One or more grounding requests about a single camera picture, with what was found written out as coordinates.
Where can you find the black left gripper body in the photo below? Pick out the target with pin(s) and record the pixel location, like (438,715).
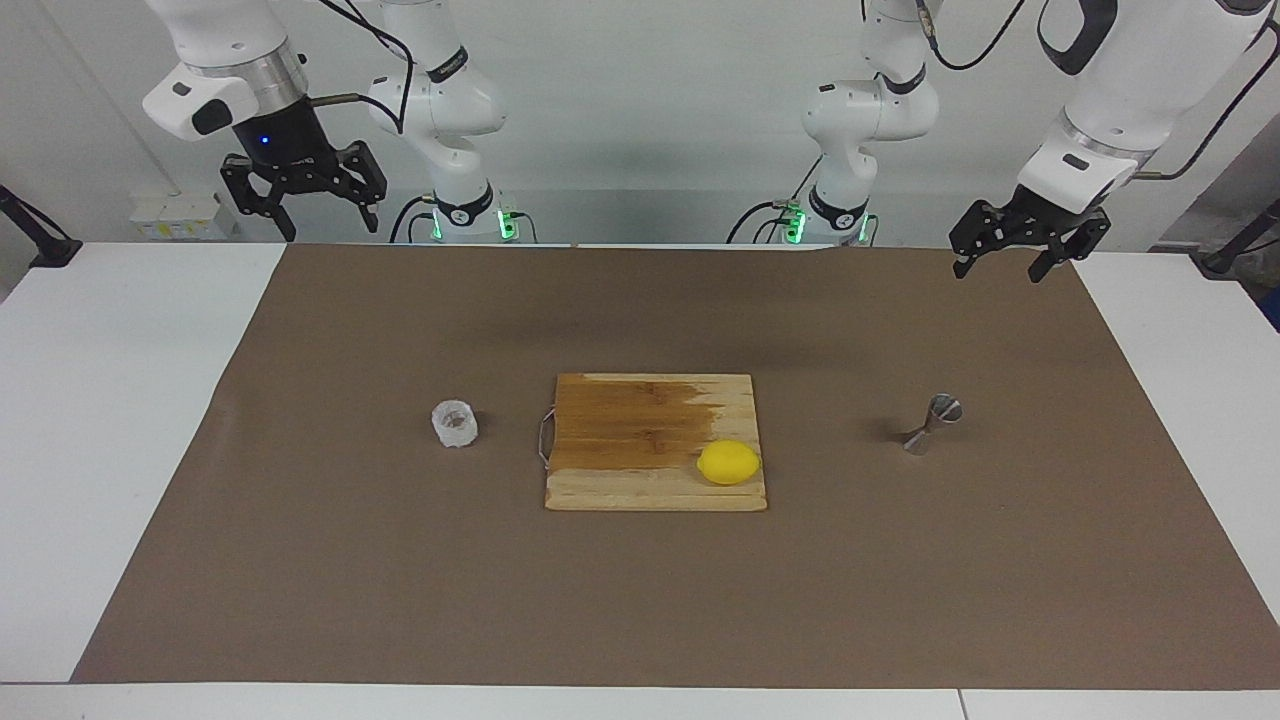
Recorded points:
(1050,220)

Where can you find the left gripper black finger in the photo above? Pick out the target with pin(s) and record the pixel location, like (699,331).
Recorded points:
(1070,250)
(978,230)

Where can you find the blue object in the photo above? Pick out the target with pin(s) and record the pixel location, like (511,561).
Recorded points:
(1273,308)

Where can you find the yellow lemon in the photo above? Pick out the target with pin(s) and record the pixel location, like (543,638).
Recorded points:
(728,463)

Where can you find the black camera stand clamp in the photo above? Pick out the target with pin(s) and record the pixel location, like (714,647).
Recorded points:
(1225,262)
(45,250)

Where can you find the clear textured glass cup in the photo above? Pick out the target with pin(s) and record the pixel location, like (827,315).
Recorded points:
(455,430)

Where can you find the brown paper table mat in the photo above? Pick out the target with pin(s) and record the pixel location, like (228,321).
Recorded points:
(300,560)

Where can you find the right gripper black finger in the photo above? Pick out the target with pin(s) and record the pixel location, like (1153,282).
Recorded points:
(370,180)
(250,190)

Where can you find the white power strip box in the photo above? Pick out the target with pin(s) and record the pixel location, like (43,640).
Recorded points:
(180,218)

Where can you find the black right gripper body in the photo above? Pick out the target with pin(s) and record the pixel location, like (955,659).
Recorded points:
(285,140)

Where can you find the wooden cutting board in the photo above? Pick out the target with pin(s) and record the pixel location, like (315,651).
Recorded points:
(620,440)

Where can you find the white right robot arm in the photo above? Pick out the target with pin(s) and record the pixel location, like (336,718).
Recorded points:
(440,100)

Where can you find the steel double jigger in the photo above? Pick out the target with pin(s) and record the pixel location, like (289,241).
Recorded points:
(945,410)

